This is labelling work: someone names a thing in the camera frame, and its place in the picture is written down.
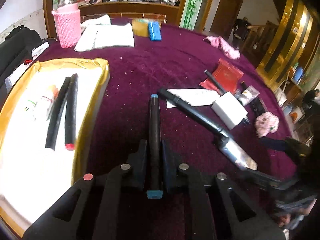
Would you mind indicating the white notebook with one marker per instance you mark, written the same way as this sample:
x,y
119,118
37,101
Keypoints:
x,y
103,36

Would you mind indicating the white folded cloth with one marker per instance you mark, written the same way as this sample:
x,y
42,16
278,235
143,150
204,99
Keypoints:
x,y
103,20

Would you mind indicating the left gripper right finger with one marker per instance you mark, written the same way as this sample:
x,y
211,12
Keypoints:
x,y
171,173

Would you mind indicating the black marker red cap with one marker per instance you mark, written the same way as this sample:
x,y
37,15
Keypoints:
x,y
70,114

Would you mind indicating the silver daisy cream tube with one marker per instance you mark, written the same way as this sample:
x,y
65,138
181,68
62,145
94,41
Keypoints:
x,y
248,95

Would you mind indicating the black marker blue cap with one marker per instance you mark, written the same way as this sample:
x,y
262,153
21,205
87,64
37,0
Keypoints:
x,y
154,185

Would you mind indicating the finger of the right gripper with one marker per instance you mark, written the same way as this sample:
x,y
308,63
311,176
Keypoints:
x,y
277,145

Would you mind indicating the black marker grey cap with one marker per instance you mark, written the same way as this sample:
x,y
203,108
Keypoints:
x,y
57,111

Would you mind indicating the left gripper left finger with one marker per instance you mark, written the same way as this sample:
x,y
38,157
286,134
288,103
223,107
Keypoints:
x,y
137,162

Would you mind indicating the blue tag card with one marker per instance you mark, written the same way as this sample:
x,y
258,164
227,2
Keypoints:
x,y
154,31

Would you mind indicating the black test pen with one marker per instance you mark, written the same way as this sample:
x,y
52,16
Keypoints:
x,y
221,90

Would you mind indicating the black bag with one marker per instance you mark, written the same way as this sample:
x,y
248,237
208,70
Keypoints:
x,y
16,48

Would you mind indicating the white power bank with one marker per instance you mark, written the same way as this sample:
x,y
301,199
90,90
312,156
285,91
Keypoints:
x,y
229,110

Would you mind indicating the black marker yellow cap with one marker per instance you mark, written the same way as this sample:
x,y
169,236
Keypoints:
x,y
244,86

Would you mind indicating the pink plush toy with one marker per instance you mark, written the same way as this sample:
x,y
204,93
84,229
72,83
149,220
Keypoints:
x,y
266,123

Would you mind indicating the red foil packet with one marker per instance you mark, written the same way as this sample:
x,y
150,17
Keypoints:
x,y
227,76

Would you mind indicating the pink knit covered bottle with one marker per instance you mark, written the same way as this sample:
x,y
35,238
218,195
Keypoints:
x,y
67,22

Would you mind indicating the gold gift bag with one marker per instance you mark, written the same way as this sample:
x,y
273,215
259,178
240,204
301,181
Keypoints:
x,y
140,27

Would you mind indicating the white paper box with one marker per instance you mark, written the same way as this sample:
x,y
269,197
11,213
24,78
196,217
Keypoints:
x,y
196,96

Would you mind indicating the purple bed blanket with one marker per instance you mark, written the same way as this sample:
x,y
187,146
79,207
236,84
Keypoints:
x,y
108,207

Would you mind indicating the yellow lined storage box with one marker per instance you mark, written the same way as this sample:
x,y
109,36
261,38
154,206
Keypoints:
x,y
34,177

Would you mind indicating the pink towel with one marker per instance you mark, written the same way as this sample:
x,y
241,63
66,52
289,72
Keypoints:
x,y
221,44

